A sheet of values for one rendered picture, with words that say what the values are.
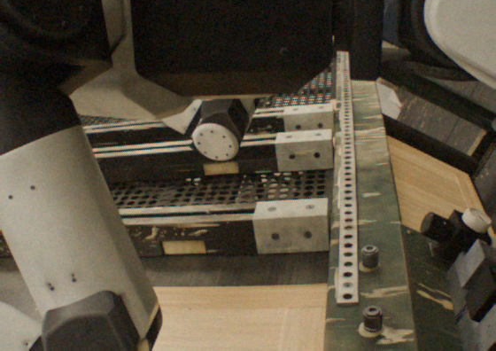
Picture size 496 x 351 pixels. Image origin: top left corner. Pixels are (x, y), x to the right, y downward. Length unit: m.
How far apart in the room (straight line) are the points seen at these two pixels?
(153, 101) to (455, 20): 0.29
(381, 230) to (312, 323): 0.22
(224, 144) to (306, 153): 0.36
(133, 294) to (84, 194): 0.08
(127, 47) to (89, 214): 0.17
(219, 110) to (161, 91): 0.35
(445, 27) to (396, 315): 0.38
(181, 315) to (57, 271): 0.46
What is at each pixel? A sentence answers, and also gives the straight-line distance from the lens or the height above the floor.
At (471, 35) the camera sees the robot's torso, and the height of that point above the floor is 0.95.
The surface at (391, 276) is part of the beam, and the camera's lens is 0.80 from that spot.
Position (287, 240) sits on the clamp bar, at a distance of 0.95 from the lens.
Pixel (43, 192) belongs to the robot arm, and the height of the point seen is 1.21.
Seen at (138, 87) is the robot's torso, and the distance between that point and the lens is 0.52.
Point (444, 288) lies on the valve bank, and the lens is 0.83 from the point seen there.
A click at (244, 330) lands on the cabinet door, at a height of 0.99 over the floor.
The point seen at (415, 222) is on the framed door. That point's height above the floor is 0.56.
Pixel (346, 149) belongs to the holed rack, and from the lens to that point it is 1.20.
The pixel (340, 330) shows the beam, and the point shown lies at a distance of 0.72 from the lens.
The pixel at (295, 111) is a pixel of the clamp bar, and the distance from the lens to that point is 1.41.
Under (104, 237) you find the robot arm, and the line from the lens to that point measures 0.41.
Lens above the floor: 1.10
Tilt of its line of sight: 1 degrees down
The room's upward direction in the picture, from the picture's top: 66 degrees counter-clockwise
